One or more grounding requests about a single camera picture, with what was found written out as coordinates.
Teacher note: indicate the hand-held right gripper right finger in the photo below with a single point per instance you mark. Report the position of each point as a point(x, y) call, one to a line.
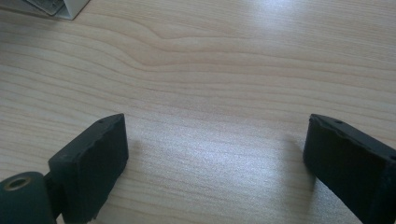
point(351, 165)

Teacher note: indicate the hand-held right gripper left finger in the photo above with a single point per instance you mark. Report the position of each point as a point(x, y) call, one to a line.
point(90, 161)

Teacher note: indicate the small white printed packet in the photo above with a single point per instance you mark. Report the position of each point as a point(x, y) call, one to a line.
point(73, 7)

